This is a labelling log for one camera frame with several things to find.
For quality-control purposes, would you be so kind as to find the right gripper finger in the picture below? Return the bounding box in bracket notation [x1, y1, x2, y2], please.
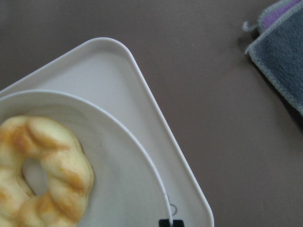
[159, 219, 184, 227]

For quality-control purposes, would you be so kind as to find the white bowl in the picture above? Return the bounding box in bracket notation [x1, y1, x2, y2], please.
[0, 90, 173, 227]

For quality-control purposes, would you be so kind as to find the braided glazed donut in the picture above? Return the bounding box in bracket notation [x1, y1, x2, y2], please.
[0, 115, 95, 227]

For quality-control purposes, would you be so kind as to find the cream serving tray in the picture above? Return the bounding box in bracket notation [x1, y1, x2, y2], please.
[0, 37, 214, 227]

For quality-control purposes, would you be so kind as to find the grey folded cloth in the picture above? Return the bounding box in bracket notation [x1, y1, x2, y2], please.
[242, 0, 303, 113]

